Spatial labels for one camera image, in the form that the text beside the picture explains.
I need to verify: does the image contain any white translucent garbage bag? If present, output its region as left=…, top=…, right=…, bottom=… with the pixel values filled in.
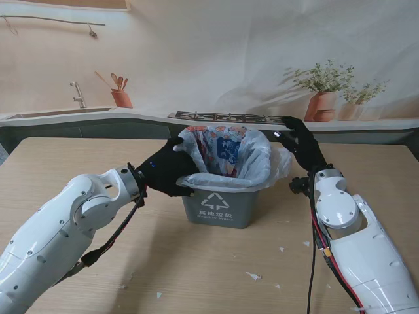
left=173, top=124, right=293, bottom=190

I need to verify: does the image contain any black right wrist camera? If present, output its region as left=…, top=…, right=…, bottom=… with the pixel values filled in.
left=287, top=176, right=310, bottom=196

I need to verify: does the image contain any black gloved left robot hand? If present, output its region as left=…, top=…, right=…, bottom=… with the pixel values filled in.
left=136, top=136, right=200, bottom=198

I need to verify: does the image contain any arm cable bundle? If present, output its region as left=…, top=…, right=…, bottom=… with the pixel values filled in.
left=306, top=169, right=361, bottom=314
left=48, top=189, right=148, bottom=295

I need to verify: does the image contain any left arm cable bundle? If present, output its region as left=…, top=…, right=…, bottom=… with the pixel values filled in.
left=48, top=189, right=148, bottom=295

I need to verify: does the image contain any printed kitchen backdrop cloth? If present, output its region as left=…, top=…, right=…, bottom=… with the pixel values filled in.
left=0, top=0, right=419, bottom=145

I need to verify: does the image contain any grey plastic waste bin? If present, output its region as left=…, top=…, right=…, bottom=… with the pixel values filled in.
left=176, top=126, right=272, bottom=229

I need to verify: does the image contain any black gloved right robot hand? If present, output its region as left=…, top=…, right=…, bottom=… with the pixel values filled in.
left=274, top=116, right=328, bottom=171

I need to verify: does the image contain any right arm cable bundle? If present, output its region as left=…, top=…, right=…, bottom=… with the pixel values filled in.
left=306, top=169, right=361, bottom=314

